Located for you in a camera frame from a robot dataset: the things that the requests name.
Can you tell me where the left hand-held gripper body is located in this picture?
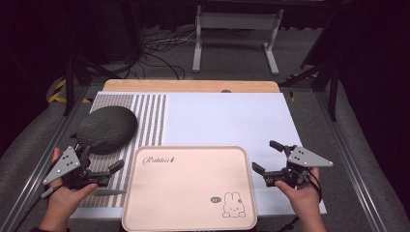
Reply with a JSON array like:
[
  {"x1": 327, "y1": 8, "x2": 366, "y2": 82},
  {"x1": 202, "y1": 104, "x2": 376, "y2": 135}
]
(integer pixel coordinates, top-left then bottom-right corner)
[{"x1": 43, "y1": 144, "x2": 111, "y2": 191}]

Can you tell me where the black tripod stand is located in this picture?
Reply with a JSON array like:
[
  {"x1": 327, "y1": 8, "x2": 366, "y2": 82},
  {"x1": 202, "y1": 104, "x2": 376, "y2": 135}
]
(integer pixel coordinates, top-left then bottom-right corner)
[
  {"x1": 62, "y1": 52, "x2": 124, "y2": 118},
  {"x1": 278, "y1": 52, "x2": 343, "y2": 123}
]

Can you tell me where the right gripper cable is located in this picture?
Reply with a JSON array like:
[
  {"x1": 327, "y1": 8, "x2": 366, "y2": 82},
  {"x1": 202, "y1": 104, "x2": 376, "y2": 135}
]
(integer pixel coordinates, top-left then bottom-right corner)
[{"x1": 277, "y1": 171, "x2": 324, "y2": 232}]

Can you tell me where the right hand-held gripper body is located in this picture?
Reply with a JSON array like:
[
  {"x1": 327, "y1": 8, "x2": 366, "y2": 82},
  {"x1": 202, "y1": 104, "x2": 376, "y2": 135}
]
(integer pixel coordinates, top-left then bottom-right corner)
[{"x1": 263, "y1": 144, "x2": 335, "y2": 189}]

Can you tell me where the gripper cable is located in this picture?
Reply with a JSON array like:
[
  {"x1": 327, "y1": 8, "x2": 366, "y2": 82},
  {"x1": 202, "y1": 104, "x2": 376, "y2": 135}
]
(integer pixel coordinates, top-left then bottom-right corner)
[
  {"x1": 277, "y1": 171, "x2": 324, "y2": 232},
  {"x1": 11, "y1": 186, "x2": 63, "y2": 232}
]

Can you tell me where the white striped table mat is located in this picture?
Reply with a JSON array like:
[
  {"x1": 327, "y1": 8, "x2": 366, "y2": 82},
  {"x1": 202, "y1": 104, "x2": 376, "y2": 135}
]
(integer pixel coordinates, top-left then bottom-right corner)
[{"x1": 70, "y1": 91, "x2": 328, "y2": 220}]

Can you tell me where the white metal stand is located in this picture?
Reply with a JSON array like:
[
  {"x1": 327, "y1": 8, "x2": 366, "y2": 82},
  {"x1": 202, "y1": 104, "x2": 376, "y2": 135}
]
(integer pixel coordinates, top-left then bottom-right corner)
[{"x1": 191, "y1": 4, "x2": 284, "y2": 76}]

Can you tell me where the aluminium floor rail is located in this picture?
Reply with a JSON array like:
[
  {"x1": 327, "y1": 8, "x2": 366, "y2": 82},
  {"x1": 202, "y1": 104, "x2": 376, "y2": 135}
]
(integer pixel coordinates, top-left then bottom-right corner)
[
  {"x1": 0, "y1": 84, "x2": 94, "y2": 232},
  {"x1": 312, "y1": 90, "x2": 392, "y2": 232}
]

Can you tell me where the grey knitted hat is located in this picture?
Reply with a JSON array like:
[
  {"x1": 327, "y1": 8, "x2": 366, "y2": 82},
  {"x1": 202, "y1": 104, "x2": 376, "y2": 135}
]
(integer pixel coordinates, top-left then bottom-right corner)
[{"x1": 75, "y1": 105, "x2": 139, "y2": 156}]

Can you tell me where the grey knife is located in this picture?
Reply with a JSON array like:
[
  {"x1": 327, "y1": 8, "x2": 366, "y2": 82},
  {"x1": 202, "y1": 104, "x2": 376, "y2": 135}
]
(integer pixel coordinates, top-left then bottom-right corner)
[{"x1": 91, "y1": 188, "x2": 129, "y2": 197}]

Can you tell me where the pink tray with rabbit print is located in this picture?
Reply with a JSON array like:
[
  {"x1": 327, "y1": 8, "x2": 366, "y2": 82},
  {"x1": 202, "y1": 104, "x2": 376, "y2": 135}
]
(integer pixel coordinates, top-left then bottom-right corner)
[{"x1": 121, "y1": 145, "x2": 258, "y2": 232}]

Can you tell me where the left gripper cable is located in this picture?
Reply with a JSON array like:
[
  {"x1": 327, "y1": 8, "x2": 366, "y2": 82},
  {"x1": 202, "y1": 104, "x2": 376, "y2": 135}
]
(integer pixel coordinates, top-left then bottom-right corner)
[{"x1": 11, "y1": 186, "x2": 63, "y2": 232}]

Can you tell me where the person's left hand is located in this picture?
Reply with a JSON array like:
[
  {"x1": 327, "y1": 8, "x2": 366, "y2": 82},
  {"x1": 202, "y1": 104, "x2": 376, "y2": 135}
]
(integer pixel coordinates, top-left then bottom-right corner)
[{"x1": 47, "y1": 147, "x2": 100, "y2": 224}]

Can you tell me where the person's right hand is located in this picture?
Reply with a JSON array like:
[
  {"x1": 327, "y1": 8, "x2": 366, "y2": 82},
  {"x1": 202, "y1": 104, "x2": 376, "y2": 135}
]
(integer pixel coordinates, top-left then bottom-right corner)
[{"x1": 274, "y1": 166, "x2": 322, "y2": 220}]

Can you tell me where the bundle of floor cables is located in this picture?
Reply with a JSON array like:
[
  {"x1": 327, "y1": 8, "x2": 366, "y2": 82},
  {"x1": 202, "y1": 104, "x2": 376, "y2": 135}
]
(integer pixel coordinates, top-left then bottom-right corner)
[{"x1": 141, "y1": 28, "x2": 198, "y2": 53}]

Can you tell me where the black floor cable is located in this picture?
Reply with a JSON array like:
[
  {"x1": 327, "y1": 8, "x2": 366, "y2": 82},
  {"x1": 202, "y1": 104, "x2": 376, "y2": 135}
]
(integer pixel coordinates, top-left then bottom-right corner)
[{"x1": 128, "y1": 47, "x2": 187, "y2": 80}]

